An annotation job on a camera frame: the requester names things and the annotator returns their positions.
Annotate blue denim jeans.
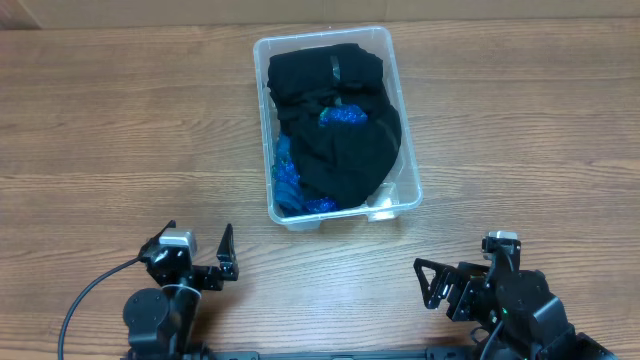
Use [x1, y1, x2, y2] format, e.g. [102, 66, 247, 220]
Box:
[272, 133, 306, 216]

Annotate shiny blue sequin garment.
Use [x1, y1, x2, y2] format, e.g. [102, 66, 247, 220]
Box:
[303, 105, 368, 215]

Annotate black sock garment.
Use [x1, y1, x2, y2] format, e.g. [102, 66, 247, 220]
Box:
[290, 112, 402, 209]

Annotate small black garment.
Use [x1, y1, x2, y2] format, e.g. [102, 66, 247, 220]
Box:
[267, 43, 383, 103]

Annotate black taped garment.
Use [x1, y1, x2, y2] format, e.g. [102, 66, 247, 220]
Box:
[271, 88, 397, 136]

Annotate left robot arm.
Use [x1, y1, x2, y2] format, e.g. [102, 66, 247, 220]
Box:
[123, 221, 239, 360]

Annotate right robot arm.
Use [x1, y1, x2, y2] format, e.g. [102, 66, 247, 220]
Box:
[413, 231, 616, 360]

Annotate clear plastic storage bin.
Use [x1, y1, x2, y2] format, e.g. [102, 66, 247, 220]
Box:
[253, 26, 423, 231]

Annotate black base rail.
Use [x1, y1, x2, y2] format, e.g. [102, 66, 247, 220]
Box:
[150, 346, 474, 360]

